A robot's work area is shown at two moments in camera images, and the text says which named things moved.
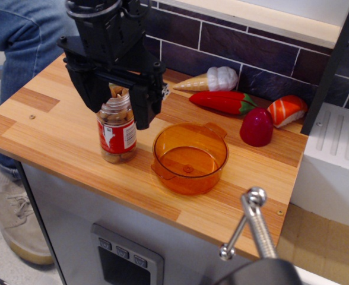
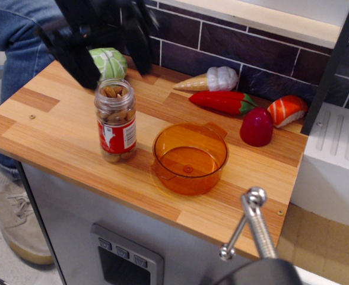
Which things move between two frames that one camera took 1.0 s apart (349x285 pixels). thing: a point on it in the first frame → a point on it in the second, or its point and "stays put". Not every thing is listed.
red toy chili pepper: x=224 y=102 stays put
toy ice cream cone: x=217 y=79 stays put
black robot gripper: x=110 y=46 → x=100 y=24
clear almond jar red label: x=116 y=128 stays put
